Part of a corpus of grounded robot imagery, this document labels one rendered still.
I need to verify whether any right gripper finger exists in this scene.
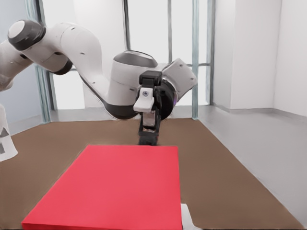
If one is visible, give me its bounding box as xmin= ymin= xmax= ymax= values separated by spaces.
xmin=180 ymin=203 xmax=200 ymax=230

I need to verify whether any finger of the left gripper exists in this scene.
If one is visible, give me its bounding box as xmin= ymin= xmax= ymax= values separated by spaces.
xmin=138 ymin=111 xmax=150 ymax=146
xmin=149 ymin=110 xmax=161 ymax=146

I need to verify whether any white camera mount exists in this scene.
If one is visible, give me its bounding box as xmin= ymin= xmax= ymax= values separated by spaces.
xmin=133 ymin=87 xmax=154 ymax=112

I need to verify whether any silver frame crossbar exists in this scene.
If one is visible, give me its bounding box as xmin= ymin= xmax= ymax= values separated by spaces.
xmin=157 ymin=62 xmax=214 ymax=69

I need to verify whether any silver frame post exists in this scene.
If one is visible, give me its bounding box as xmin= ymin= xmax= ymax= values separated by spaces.
xmin=209 ymin=0 xmax=216 ymax=106
xmin=191 ymin=0 xmax=201 ymax=120
xmin=24 ymin=0 xmax=58 ymax=124
xmin=122 ymin=0 xmax=133 ymax=52

